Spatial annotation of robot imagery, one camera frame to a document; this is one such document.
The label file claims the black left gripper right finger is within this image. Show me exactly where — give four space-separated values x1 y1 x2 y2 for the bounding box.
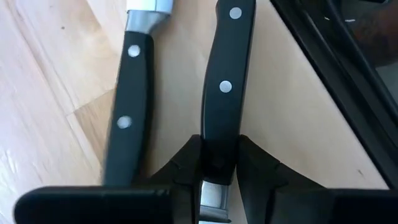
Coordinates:
236 134 398 224

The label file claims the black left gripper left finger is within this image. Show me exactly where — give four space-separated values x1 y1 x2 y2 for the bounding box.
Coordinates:
14 134 203 224

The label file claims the black-handled steak knife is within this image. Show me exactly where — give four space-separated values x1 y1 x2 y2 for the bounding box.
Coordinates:
101 0 174 188
198 0 257 224

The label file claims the black metal table frame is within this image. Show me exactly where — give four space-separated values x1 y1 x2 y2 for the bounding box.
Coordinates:
269 0 398 190

